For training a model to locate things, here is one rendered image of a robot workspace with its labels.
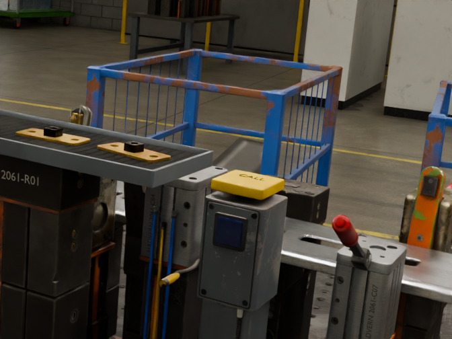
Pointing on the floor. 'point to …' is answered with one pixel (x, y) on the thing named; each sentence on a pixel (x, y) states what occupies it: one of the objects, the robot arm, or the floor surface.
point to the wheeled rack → (36, 14)
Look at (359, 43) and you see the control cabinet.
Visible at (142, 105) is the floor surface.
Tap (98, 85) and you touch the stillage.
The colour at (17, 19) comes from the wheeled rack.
